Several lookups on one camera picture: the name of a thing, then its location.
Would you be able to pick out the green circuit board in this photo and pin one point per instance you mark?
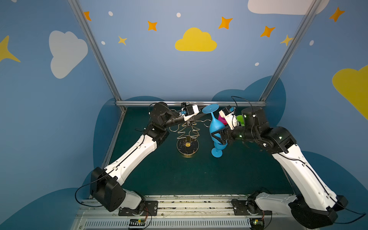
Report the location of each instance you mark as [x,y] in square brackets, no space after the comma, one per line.
[257,224]
[137,222]

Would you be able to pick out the aluminium frame post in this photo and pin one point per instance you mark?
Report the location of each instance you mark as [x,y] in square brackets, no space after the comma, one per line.
[83,22]
[291,48]

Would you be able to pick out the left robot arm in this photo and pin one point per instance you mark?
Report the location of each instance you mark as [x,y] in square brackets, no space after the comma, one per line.
[106,183]

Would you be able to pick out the magenta plastic wine glass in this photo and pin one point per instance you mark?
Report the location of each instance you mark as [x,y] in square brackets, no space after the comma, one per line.
[223,120]

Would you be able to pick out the green wine glass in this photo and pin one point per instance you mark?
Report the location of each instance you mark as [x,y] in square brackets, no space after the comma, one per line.
[240,120]

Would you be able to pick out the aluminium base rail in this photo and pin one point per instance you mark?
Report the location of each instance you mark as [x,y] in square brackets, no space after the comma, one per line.
[181,212]

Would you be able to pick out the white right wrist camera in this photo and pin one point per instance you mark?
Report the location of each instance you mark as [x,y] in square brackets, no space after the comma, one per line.
[229,114]

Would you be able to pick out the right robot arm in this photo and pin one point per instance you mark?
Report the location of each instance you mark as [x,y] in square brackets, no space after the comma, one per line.
[316,205]

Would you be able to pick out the aluminium frame right post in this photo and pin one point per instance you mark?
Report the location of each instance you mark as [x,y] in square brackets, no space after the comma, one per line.
[291,48]

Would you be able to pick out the aluminium frame left post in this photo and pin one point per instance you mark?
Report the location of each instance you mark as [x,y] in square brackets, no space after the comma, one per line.
[83,22]

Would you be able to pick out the blue wine glass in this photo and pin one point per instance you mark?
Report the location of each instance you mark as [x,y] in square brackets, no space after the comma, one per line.
[215,123]
[217,150]

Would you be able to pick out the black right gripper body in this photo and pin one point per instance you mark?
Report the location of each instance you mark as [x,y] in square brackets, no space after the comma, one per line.
[225,135]

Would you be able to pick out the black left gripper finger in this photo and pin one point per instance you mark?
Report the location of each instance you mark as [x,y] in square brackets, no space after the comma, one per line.
[200,107]
[198,116]

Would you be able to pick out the right green circuit board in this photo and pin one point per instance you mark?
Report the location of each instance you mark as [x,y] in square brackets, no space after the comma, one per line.
[257,224]

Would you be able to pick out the aluminium frame back rail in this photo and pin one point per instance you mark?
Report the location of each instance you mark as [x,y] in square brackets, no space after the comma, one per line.
[241,103]

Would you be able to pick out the left green circuit board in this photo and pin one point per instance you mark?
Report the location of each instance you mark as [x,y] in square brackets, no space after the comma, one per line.
[137,222]

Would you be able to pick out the gold wire glass rack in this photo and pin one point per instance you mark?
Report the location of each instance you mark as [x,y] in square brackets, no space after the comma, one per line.
[187,137]

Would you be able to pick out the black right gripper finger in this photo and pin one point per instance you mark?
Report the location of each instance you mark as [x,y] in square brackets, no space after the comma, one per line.
[216,141]
[217,133]

